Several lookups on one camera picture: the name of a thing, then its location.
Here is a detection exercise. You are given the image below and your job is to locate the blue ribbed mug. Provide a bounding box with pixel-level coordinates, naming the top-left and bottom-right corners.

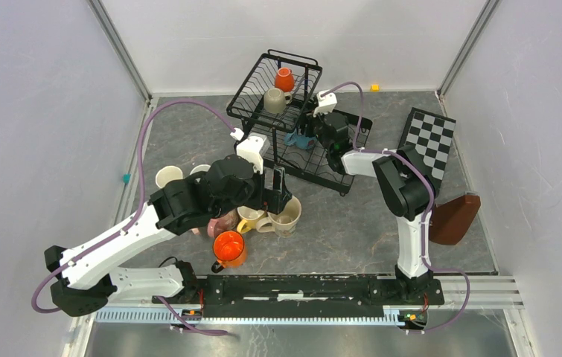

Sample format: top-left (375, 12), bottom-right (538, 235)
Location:
top-left (284, 130), bottom-right (317, 150)

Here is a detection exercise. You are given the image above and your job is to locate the orange cup rack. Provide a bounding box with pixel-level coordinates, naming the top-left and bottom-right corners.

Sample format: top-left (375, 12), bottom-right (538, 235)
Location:
top-left (274, 67), bottom-right (295, 92)
top-left (211, 231), bottom-right (247, 274)

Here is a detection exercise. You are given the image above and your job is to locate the black wire dish rack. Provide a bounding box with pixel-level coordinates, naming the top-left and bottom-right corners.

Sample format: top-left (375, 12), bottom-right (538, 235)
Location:
top-left (226, 49), bottom-right (373, 196)

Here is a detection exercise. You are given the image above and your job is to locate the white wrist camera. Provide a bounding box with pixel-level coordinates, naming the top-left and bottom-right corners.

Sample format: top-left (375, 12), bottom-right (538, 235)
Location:
top-left (313, 91), bottom-right (337, 117)
top-left (236, 132), bottom-right (270, 174)

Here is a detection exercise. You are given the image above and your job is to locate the yellow-green faceted mug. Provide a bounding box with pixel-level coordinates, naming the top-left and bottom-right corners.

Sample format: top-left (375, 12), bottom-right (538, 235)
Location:
top-left (155, 165), bottom-right (183, 188)

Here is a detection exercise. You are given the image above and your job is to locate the brown wooden stand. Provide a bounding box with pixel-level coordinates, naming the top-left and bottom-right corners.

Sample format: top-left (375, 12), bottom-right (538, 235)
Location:
top-left (429, 194), bottom-right (481, 245)

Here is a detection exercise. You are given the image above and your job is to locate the white patterned mug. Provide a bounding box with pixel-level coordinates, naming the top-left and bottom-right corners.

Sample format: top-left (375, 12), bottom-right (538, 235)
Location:
top-left (255, 196), bottom-right (302, 237)

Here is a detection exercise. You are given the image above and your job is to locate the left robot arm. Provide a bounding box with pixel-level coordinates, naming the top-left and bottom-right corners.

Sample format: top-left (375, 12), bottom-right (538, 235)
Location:
top-left (45, 155), bottom-right (292, 317)

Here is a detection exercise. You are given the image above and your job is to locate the pink speckled mug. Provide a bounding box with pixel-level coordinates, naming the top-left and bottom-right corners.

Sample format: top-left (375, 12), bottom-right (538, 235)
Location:
top-left (206, 209), bottom-right (240, 239)

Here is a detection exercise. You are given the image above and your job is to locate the salmon floral mug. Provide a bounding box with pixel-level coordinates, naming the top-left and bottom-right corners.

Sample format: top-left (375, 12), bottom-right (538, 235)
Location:
top-left (190, 164), bottom-right (211, 175)

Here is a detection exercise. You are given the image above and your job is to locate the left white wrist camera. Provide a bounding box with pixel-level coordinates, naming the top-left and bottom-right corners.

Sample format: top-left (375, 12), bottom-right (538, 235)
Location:
top-left (236, 132), bottom-right (270, 174)

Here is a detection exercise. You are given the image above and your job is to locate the orange cup top rack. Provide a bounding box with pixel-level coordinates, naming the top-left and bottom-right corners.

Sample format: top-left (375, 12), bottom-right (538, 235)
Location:
top-left (274, 67), bottom-right (295, 92)

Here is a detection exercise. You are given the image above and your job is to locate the beige grey mug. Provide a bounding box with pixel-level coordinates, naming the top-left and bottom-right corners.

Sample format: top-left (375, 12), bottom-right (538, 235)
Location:
top-left (263, 88), bottom-right (292, 115)

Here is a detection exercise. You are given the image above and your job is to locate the yellow mug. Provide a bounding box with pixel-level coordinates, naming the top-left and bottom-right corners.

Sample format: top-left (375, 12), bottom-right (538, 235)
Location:
top-left (236, 206), bottom-right (266, 234)

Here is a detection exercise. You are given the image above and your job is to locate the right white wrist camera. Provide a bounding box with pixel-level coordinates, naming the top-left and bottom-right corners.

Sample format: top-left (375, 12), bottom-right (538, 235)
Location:
top-left (313, 91), bottom-right (337, 117)

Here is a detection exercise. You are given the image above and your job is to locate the checkerboard calibration board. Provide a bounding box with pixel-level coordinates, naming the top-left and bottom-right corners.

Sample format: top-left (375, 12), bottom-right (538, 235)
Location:
top-left (399, 107), bottom-right (456, 195)

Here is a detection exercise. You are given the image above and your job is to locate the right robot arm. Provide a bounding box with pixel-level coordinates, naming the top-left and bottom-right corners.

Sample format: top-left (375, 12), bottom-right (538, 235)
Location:
top-left (308, 111), bottom-right (435, 303)

